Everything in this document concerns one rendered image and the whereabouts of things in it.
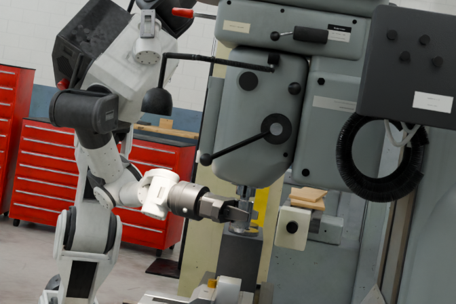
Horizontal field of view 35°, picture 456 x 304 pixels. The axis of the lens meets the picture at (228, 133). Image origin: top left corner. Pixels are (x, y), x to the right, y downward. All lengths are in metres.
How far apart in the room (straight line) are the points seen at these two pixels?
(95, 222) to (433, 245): 1.12
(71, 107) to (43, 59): 9.53
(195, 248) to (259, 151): 1.95
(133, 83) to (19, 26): 9.68
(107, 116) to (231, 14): 0.46
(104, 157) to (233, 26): 0.57
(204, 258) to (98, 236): 1.32
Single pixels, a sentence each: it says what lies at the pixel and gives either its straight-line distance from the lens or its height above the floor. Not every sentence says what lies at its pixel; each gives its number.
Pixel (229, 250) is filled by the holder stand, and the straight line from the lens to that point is 2.08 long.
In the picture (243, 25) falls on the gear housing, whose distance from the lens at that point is 1.62.
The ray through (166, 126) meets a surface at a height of 0.91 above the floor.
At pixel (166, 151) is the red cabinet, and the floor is 0.94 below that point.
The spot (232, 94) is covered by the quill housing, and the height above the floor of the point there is 1.51.
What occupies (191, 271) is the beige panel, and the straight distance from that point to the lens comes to 3.57.
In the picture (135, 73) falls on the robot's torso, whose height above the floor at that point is 1.53.
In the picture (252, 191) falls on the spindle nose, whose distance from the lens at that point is 1.72.
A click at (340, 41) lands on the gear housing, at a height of 1.67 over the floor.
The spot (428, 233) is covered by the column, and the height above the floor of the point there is 1.29.
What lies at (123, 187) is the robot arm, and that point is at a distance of 2.01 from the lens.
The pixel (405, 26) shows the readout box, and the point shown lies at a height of 1.69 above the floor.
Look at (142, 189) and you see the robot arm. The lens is 1.92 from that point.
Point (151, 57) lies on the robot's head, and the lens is 1.89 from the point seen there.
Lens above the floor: 1.51
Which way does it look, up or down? 3 degrees down
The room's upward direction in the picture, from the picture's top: 9 degrees clockwise
